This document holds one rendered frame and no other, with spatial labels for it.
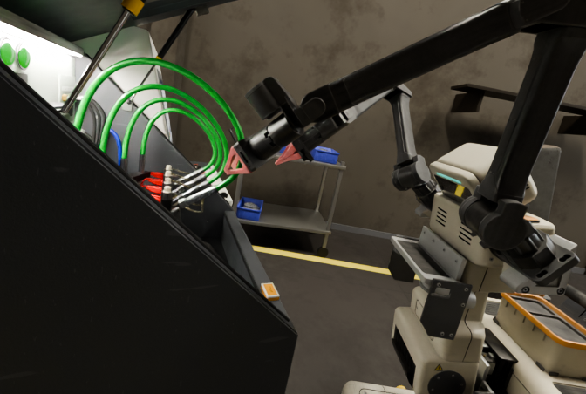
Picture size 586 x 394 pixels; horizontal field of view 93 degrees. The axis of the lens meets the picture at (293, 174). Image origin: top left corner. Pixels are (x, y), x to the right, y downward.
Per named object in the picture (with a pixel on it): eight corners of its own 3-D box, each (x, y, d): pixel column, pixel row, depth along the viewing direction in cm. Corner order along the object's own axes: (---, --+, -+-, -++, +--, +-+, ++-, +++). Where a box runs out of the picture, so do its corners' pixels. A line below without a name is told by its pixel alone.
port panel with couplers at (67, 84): (71, 189, 79) (74, 76, 73) (56, 188, 77) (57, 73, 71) (84, 177, 90) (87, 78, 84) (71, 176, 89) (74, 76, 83)
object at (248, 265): (277, 381, 62) (291, 320, 59) (259, 385, 60) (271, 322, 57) (228, 246, 117) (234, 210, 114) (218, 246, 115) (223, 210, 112)
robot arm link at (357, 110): (405, 82, 107) (382, 98, 116) (396, 70, 107) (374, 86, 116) (351, 122, 80) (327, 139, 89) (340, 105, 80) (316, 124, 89)
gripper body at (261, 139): (231, 146, 56) (255, 126, 52) (255, 135, 65) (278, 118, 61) (249, 173, 56) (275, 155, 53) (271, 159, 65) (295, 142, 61)
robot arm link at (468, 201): (643, -16, 39) (580, 5, 49) (543, -29, 40) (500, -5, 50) (518, 254, 53) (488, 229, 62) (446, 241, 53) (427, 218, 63)
